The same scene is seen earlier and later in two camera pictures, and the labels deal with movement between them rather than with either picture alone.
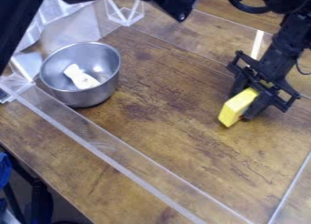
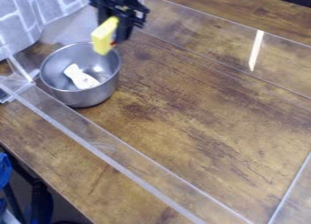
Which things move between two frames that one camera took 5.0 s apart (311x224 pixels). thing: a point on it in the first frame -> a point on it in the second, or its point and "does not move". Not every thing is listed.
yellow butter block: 237,106 -> 103,35
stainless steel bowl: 79,73 does not move
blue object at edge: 6,178 does not move
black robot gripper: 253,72 -> 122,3
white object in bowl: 83,80 does not move
